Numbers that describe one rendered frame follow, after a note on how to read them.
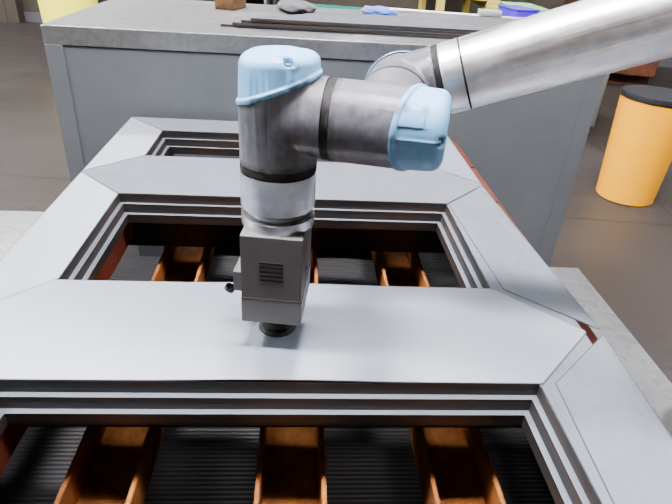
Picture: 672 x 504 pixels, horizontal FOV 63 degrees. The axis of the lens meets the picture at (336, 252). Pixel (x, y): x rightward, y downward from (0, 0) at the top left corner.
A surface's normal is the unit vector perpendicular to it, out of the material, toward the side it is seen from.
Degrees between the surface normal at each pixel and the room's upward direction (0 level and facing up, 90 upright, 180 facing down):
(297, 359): 0
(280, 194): 90
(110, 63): 90
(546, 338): 0
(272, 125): 90
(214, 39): 90
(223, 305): 1
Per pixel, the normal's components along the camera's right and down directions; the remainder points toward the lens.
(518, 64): -0.21, 0.41
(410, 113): -0.07, -0.10
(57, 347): 0.06, -0.87
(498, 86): -0.06, 0.77
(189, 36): 0.05, 0.51
